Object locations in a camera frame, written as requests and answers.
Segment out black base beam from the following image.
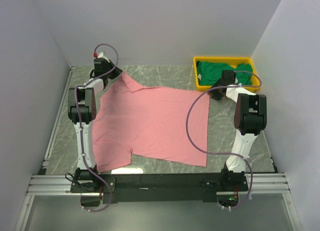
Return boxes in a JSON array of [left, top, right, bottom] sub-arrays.
[[70, 172, 249, 204]]

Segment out yellow plastic bin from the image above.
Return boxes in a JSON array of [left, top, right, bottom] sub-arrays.
[[193, 56, 260, 93]]

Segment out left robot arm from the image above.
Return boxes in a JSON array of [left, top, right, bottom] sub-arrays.
[[67, 52, 122, 192]]

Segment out pink t shirt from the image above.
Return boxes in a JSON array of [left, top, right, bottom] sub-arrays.
[[93, 73, 210, 173]]

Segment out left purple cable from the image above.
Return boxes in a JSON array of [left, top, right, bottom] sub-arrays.
[[74, 43, 120, 213]]

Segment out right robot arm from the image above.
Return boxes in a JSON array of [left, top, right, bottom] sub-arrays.
[[210, 70, 267, 173]]

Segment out green t shirt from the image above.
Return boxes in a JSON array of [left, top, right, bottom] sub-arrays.
[[196, 61, 253, 86]]

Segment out aluminium frame rail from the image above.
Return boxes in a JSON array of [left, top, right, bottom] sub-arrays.
[[15, 65, 76, 231]]

